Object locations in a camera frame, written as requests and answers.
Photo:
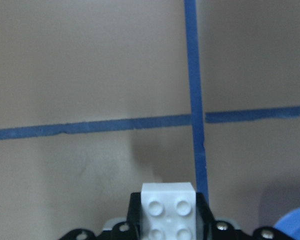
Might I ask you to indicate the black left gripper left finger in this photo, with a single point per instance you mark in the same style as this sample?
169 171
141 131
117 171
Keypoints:
134 217

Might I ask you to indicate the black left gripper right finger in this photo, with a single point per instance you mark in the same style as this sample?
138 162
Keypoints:
205 219

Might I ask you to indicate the white building block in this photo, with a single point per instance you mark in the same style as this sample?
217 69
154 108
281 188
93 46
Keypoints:
168 211

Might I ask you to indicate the blue plastic tray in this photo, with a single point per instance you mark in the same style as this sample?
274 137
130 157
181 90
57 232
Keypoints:
290 224

